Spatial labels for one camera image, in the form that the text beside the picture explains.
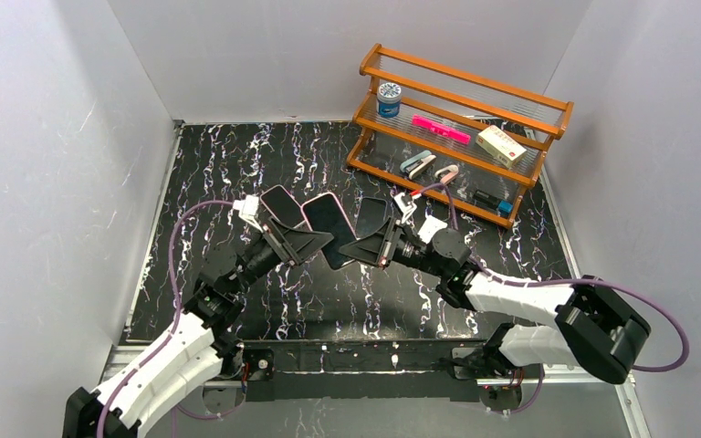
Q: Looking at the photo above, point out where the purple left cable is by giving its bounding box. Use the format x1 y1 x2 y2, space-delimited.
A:
95 200 236 438

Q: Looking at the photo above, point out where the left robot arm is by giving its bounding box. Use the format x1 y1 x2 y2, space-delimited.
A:
62 218 333 437

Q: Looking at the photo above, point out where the white rectangular box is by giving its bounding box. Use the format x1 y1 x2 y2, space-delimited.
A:
417 214 448 244

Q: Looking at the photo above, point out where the pink stapler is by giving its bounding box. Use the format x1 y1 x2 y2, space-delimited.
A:
434 164 460 185

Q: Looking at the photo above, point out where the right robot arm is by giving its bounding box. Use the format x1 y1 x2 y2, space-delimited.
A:
339 219 651 384

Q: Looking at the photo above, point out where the pink highlighter pen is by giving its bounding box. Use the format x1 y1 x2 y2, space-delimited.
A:
412 115 472 145

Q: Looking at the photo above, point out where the teal and white stapler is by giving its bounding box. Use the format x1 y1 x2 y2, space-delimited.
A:
400 150 436 180

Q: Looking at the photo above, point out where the orange wooden shelf rack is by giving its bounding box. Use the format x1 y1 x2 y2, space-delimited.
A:
346 44 574 228

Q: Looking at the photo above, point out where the blue lidded jar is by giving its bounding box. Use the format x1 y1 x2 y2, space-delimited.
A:
376 82 403 118

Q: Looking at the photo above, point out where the white red carton box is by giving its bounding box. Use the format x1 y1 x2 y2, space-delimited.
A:
476 125 528 169

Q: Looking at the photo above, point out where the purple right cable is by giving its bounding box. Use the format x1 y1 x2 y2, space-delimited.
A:
413 182 690 373

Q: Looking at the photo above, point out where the purple cable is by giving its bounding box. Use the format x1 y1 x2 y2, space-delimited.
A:
95 200 236 438
413 182 690 373

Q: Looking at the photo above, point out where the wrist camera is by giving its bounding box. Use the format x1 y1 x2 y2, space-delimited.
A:
232 195 262 231
393 192 418 225

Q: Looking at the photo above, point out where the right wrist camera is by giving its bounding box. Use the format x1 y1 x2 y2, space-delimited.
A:
393 192 418 225

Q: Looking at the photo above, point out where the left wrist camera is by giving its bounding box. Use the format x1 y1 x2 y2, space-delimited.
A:
232 195 262 231

